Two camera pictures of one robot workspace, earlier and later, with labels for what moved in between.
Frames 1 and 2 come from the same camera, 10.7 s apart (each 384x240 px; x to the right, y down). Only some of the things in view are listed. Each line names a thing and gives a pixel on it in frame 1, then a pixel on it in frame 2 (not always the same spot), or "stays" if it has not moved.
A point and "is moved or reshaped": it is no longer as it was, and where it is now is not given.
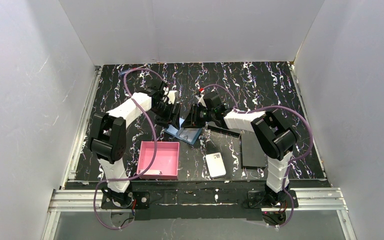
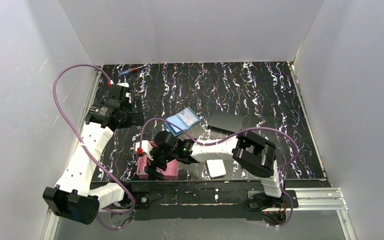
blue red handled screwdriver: x=124 y=72 stays
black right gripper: x=195 y=114 → x=155 y=158
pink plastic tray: x=166 y=165 stays
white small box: x=215 y=165 stays
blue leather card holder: x=188 y=135 is moved or reshaped
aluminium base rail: x=62 y=200 stays
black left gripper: x=171 y=114 → x=125 y=108
